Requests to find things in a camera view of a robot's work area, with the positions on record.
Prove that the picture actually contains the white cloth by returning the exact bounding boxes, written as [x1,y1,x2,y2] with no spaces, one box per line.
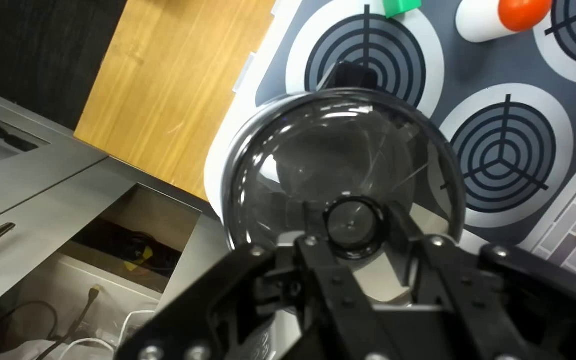
[0,338,124,360]

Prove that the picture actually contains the black translucent pot lid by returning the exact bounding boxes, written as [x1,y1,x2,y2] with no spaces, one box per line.
[224,88,471,270]

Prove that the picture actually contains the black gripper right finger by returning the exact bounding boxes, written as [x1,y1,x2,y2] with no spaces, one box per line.
[393,201,576,360]

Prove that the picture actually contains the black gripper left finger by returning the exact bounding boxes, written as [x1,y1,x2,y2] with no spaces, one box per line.
[115,231,384,360]

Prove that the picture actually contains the white cable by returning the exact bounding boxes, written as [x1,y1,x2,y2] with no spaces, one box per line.
[55,304,164,360]

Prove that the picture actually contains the green rectangular block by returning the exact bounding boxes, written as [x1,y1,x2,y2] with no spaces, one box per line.
[382,0,424,20]

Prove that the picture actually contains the grey drawer cabinet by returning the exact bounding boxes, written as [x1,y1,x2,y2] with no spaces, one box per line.
[0,78,238,360]

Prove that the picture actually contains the white grey toy kitchen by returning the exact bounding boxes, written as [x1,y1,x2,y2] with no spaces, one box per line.
[203,0,576,298]

